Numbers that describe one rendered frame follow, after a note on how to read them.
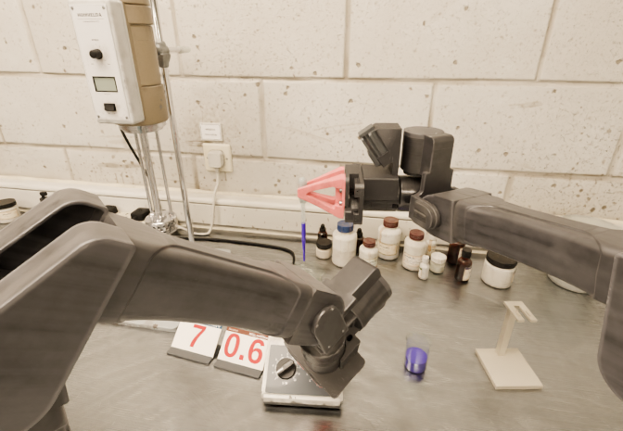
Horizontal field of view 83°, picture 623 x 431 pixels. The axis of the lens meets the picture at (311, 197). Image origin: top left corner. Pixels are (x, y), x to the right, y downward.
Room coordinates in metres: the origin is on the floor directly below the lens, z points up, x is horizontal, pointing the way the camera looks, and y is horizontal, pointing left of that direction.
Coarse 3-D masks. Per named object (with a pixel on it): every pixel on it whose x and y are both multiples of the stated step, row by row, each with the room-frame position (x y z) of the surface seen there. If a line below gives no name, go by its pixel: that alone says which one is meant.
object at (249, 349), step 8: (232, 336) 0.50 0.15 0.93; (240, 336) 0.49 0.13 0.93; (248, 336) 0.49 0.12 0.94; (224, 344) 0.49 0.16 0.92; (232, 344) 0.49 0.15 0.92; (240, 344) 0.48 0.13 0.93; (248, 344) 0.48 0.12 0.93; (256, 344) 0.48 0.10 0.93; (264, 344) 0.48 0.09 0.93; (224, 352) 0.48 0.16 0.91; (232, 352) 0.47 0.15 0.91; (240, 352) 0.47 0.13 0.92; (248, 352) 0.47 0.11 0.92; (256, 352) 0.47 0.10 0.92; (264, 352) 0.47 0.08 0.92; (240, 360) 0.46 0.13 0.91; (248, 360) 0.46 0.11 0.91; (256, 360) 0.46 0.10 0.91
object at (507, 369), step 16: (512, 304) 0.48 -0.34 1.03; (512, 320) 0.47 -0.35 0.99; (528, 320) 0.44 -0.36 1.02; (480, 352) 0.48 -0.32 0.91; (496, 352) 0.48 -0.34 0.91; (512, 352) 0.48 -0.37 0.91; (496, 368) 0.45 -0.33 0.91; (512, 368) 0.45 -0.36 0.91; (528, 368) 0.45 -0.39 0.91; (496, 384) 0.41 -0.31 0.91; (512, 384) 0.41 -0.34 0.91; (528, 384) 0.41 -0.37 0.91
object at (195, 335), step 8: (184, 328) 0.52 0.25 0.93; (192, 328) 0.52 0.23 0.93; (200, 328) 0.52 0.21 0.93; (208, 328) 0.51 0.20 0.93; (216, 328) 0.51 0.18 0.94; (176, 336) 0.51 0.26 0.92; (184, 336) 0.51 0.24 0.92; (192, 336) 0.51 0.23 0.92; (200, 336) 0.50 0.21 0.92; (208, 336) 0.50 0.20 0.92; (216, 336) 0.50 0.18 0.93; (184, 344) 0.50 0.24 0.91; (192, 344) 0.50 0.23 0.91; (200, 344) 0.49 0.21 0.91; (208, 344) 0.49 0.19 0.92
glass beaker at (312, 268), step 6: (294, 264) 0.54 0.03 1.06; (300, 264) 0.54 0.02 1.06; (306, 264) 0.54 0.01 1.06; (312, 264) 0.54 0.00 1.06; (318, 264) 0.53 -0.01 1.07; (306, 270) 0.54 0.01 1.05; (312, 270) 0.54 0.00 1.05; (318, 270) 0.53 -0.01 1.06; (324, 270) 0.52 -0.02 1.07; (312, 276) 0.54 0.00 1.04; (318, 276) 0.53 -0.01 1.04
